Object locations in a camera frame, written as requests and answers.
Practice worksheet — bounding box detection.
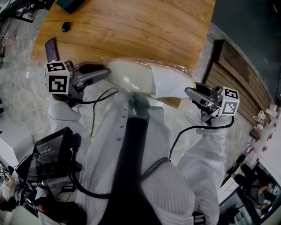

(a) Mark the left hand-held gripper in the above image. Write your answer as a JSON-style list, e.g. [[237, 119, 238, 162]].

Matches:
[[44, 60, 111, 108]]

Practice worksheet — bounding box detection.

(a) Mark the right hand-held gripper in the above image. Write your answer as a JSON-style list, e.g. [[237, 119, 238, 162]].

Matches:
[[185, 83, 240, 126]]

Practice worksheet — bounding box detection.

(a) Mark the clear bag with white slippers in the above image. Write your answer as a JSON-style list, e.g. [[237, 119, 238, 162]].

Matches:
[[101, 56, 197, 104]]

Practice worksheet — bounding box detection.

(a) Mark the person's right forearm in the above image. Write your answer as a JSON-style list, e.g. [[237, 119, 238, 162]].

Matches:
[[176, 114, 229, 189]]

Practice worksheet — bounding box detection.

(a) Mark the person's left forearm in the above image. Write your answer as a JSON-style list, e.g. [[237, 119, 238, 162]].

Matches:
[[47, 94, 93, 154]]

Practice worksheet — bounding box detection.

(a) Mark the brown wooden slatted bench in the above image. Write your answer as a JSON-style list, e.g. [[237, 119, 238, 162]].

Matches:
[[202, 39, 275, 127]]

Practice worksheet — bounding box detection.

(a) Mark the dark purple smartphone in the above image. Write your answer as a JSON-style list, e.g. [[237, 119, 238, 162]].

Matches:
[[44, 37, 60, 62]]

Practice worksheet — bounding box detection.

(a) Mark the dark green box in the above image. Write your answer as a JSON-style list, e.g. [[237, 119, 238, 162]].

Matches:
[[54, 0, 86, 15]]

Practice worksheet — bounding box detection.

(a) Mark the row of small trinkets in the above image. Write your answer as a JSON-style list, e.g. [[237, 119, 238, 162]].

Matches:
[[242, 104, 281, 163]]

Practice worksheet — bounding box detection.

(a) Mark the black monitor screen device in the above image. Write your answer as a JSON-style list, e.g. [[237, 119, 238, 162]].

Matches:
[[32, 127, 82, 177]]

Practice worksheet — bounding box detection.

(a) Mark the black metal shelf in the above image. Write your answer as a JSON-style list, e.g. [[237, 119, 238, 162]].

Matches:
[[0, 0, 56, 23]]

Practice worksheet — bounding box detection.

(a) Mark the person's torso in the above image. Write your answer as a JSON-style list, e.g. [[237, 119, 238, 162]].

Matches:
[[35, 92, 229, 225]]

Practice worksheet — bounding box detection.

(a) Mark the white cabinet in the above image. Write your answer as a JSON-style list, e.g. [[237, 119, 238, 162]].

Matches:
[[0, 118, 36, 168]]

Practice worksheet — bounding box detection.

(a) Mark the glass display cabinet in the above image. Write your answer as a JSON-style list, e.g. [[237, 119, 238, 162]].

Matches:
[[217, 175, 281, 225]]

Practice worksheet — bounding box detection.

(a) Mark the black pouch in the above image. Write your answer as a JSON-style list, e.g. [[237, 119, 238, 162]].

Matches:
[[39, 197, 87, 225]]

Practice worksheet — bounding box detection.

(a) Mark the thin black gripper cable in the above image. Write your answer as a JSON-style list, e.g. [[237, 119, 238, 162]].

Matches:
[[168, 116, 235, 161], [80, 87, 119, 138]]

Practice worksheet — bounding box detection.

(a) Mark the thick black cable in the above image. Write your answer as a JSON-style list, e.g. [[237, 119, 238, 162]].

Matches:
[[69, 156, 172, 199]]

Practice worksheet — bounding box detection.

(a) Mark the black strap buckle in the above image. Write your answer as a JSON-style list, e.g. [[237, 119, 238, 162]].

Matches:
[[191, 210, 206, 225]]

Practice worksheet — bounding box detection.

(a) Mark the black mount with red knob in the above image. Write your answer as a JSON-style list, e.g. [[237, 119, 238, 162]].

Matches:
[[32, 197, 58, 214]]

